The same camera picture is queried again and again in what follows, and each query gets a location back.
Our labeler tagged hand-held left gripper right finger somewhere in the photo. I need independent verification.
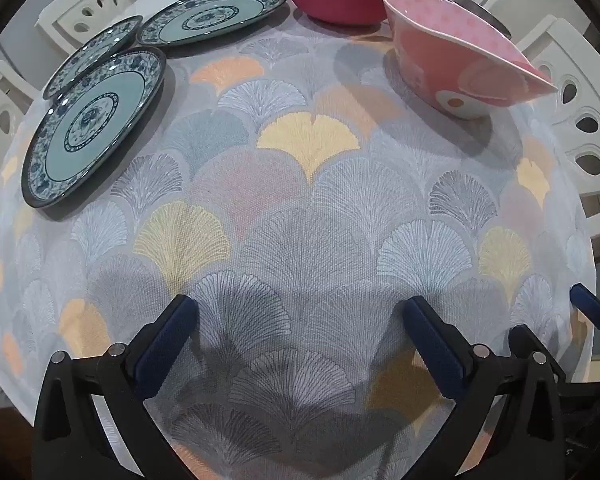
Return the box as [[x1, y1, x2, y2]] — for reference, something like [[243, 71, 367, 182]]
[[402, 296, 566, 480]]

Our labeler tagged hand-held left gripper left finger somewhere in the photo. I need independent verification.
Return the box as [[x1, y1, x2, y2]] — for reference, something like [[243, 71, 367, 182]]
[[32, 294, 201, 480]]

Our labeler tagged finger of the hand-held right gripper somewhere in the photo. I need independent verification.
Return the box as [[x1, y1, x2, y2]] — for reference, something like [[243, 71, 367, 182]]
[[569, 283, 600, 333], [508, 326, 569, 382]]

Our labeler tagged blue steel-lined bowl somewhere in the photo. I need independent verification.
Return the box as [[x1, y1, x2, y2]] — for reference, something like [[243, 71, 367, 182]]
[[419, 0, 513, 40]]

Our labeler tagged ginkgo leaf patterned tablecloth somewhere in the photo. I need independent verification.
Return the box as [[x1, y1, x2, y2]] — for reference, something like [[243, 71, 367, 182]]
[[0, 7, 597, 480]]

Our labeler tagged large blue patterned plate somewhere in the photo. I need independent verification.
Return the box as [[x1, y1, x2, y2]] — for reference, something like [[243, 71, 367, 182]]
[[21, 46, 168, 210]]

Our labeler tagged pink patterned bowl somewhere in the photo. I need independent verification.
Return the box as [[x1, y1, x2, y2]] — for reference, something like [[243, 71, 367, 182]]
[[381, 0, 560, 120]]

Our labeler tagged small blue patterned plate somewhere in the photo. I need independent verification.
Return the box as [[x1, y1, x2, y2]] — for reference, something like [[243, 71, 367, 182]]
[[42, 15, 145, 101]]

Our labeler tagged oval blue patterned plate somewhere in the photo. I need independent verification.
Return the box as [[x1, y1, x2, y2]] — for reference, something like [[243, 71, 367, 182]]
[[136, 0, 288, 48]]

